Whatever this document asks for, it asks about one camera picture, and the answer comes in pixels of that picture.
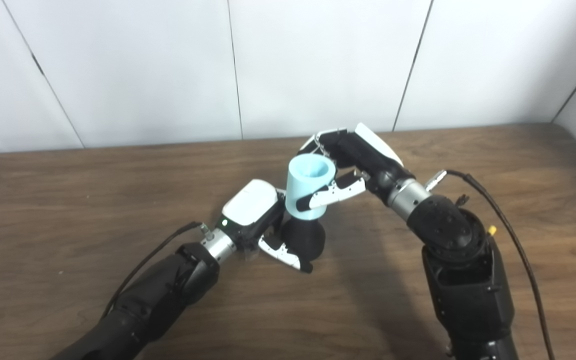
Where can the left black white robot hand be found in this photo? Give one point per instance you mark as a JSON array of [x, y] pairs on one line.
[[250, 202]]

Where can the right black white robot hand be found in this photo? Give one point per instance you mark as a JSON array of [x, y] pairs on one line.
[[373, 155]]

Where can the light blue cylinder cup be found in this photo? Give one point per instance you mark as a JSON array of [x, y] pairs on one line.
[[300, 182]]

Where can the black wall panel hinge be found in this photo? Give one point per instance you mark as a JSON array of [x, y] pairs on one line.
[[37, 64]]

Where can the black funnel-shaped nozzle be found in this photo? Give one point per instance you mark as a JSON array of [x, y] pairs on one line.
[[308, 237]]

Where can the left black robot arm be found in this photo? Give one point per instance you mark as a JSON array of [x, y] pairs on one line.
[[158, 295]]

